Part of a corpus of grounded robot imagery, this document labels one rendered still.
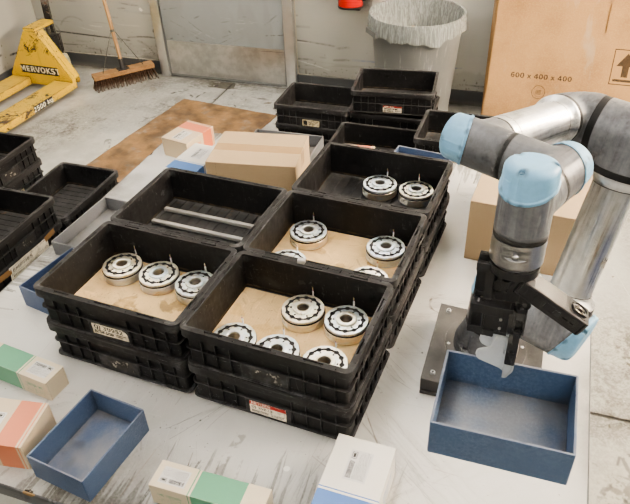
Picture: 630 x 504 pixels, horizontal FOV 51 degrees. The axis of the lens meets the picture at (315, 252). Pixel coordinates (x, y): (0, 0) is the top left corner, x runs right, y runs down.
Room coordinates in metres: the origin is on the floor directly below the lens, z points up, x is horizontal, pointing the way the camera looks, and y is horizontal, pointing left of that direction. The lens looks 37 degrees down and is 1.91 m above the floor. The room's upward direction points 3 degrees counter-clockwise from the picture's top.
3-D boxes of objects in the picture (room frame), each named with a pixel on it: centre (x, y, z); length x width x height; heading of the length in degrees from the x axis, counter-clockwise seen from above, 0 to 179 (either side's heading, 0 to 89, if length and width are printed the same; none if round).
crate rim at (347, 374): (1.11, 0.06, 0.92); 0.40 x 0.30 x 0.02; 66
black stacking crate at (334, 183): (1.66, -0.18, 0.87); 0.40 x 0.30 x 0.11; 66
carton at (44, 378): (1.15, 0.73, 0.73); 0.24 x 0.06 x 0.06; 63
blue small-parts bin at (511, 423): (0.65, -0.27, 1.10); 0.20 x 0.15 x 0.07; 70
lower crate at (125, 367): (1.27, 0.43, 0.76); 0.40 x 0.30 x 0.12; 66
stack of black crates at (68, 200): (2.42, 1.04, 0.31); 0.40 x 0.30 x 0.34; 160
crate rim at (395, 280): (1.39, -0.06, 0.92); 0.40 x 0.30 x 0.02; 66
